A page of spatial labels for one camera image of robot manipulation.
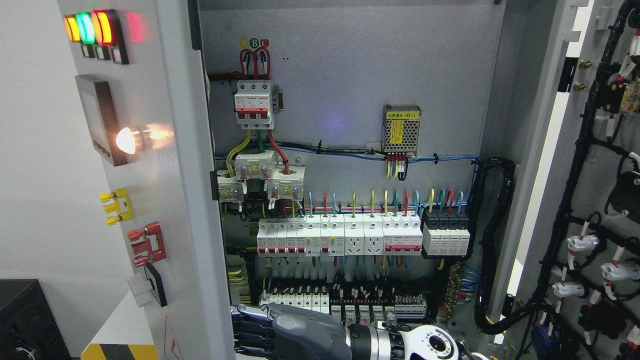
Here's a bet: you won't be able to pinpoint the red indicator light left door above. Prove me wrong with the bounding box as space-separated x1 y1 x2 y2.
90 9 130 65

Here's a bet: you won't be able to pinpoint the white glowing indicator lamp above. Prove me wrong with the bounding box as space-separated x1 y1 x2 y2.
115 127 152 155

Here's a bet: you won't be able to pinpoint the white current transformers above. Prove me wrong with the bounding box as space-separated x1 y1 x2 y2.
216 150 306 208

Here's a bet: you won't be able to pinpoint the black surge protector modules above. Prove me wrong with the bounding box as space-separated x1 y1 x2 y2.
422 210 470 259

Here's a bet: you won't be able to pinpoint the black digital power meter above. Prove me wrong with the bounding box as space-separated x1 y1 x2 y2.
75 74 128 167

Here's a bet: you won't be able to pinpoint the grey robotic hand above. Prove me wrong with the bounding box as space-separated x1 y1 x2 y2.
231 303 352 360

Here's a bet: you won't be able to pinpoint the red three pole main breaker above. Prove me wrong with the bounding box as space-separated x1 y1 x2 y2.
234 80 283 131

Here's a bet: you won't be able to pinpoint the white socket breaker row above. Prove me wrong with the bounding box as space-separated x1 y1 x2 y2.
257 213 423 257

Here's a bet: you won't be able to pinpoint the metal mesh power supply module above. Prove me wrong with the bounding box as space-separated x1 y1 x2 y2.
381 104 422 153

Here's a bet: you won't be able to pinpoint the black box at left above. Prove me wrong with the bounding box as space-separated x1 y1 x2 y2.
0 279 71 360

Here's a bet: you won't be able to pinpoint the black cable bundle right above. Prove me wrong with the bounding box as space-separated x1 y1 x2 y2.
465 157 541 336

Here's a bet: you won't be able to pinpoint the yellow terminal connector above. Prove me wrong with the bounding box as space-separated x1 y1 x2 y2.
99 187 133 226

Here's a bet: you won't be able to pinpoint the grey cabinet door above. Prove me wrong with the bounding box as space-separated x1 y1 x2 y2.
464 0 639 360
58 0 236 360

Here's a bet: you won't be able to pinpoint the red electric hazard warning sticker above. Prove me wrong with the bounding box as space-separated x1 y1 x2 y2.
163 316 184 360

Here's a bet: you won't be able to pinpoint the yellow indicator light left door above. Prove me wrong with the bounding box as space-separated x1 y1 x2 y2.
63 14 95 59

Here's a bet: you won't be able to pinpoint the green indicator light left door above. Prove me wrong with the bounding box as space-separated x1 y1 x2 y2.
75 12 111 60

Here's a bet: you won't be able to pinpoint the relay and terminal row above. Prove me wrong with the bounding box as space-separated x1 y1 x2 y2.
259 278 431 326

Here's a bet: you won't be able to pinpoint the red terminal connector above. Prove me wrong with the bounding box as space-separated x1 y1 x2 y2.
127 221 167 268

